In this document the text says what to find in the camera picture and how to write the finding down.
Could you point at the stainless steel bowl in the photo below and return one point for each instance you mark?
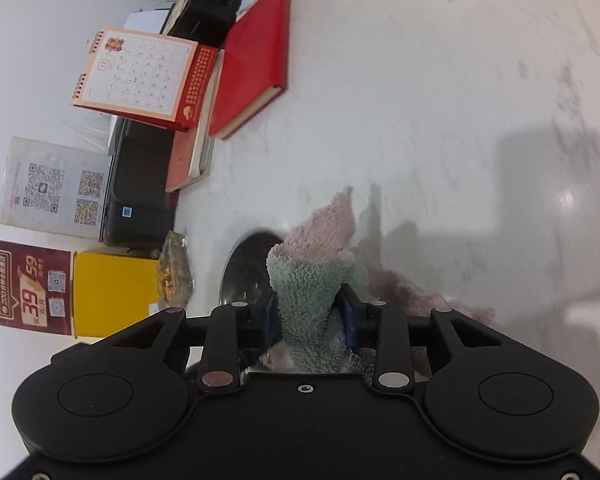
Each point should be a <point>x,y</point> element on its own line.
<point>245,270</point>

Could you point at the red hardcover notebook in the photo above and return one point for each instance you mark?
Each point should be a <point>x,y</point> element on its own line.
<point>255,60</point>

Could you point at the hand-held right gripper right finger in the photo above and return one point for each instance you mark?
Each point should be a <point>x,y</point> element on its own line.
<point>349,325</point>

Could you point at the black printer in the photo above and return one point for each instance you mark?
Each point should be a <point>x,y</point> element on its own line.
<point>135,200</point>

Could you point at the yellow box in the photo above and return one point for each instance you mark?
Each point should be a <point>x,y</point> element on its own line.
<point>115,295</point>

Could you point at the white code sign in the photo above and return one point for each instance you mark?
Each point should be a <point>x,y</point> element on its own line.
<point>50,185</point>

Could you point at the salmon pink notebook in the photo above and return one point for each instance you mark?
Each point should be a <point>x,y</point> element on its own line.
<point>182,160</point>

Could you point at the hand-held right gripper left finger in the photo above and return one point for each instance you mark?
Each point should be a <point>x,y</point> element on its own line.
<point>270,327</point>

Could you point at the red poster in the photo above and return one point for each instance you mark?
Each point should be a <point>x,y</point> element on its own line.
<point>25,285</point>

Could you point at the red desk calendar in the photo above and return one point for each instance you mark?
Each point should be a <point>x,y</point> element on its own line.
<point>140,80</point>

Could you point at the green and pink fluffy cloth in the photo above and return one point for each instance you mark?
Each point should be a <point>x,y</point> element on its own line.
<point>305,290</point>

